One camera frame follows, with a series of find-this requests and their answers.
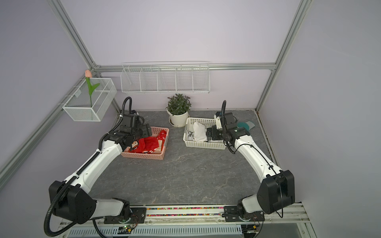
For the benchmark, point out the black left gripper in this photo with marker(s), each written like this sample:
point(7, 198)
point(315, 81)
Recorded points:
point(147, 131)

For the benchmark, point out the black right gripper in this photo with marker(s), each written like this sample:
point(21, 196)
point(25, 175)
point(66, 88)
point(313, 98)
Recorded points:
point(214, 136)

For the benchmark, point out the white sock two black stripes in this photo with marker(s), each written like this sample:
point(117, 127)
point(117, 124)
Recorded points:
point(199, 132)

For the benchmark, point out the plain red sock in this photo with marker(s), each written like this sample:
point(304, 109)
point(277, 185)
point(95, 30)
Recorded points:
point(146, 145)

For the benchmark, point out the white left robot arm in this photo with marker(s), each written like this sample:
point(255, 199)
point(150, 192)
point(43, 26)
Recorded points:
point(71, 203)

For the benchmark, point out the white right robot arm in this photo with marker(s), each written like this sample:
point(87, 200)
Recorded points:
point(277, 188)

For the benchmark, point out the white perforated plastic basket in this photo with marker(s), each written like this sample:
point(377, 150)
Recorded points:
point(189, 139)

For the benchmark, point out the pink perforated plastic basket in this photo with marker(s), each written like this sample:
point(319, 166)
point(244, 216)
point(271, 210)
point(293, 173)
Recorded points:
point(156, 155)

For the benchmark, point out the green white garden glove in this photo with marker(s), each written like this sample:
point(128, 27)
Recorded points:
point(247, 125)

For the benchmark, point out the green potted plant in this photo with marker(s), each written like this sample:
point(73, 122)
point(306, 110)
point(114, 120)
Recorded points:
point(178, 104)

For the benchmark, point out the pink artificial tulip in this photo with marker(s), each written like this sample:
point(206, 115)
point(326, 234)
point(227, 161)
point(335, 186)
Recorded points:
point(91, 87)

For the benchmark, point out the white wire wall shelf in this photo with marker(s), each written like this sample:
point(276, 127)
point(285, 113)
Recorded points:
point(165, 77)

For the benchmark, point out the white mesh wall box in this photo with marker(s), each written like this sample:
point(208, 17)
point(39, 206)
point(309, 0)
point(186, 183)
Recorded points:
point(78, 104)

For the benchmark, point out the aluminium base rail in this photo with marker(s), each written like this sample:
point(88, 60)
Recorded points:
point(207, 214)

